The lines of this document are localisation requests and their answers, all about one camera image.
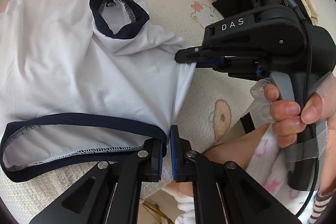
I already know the printed white pajamas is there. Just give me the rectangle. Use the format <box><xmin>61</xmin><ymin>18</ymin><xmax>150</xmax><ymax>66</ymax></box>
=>
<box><xmin>175</xmin><ymin>194</ymin><xmax>196</xmax><ymax>224</ymax></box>

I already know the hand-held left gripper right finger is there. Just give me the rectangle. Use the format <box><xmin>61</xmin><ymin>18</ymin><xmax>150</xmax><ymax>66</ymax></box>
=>
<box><xmin>171</xmin><ymin>125</ymin><xmax>302</xmax><ymax>224</ymax></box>

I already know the white t-shirt with navy trim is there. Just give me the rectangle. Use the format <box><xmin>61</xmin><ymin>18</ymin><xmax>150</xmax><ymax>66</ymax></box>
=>
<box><xmin>0</xmin><ymin>0</ymin><xmax>196</xmax><ymax>184</ymax></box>

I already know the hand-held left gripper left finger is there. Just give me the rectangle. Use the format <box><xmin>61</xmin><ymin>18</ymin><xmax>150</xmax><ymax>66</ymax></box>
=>
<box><xmin>29</xmin><ymin>138</ymin><xmax>167</xmax><ymax>224</ymax></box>

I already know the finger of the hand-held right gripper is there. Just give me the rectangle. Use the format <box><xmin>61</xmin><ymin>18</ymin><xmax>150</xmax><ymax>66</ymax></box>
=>
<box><xmin>175</xmin><ymin>46</ymin><xmax>210</xmax><ymax>63</ymax></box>
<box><xmin>196</xmin><ymin>56</ymin><xmax>226</xmax><ymax>68</ymax></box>

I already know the beige cloth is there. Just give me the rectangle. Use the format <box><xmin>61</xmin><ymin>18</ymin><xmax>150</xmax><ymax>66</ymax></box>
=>
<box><xmin>282</xmin><ymin>0</ymin><xmax>319</xmax><ymax>26</ymax></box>

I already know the person's right hand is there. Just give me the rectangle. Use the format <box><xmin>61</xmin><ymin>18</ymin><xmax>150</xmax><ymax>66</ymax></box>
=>
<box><xmin>251</xmin><ymin>81</ymin><xmax>336</xmax><ymax>148</ymax></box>

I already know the person's bare leg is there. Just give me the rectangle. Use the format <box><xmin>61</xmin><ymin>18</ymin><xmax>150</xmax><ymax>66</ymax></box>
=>
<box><xmin>163</xmin><ymin>124</ymin><xmax>266</xmax><ymax>196</ymax></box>

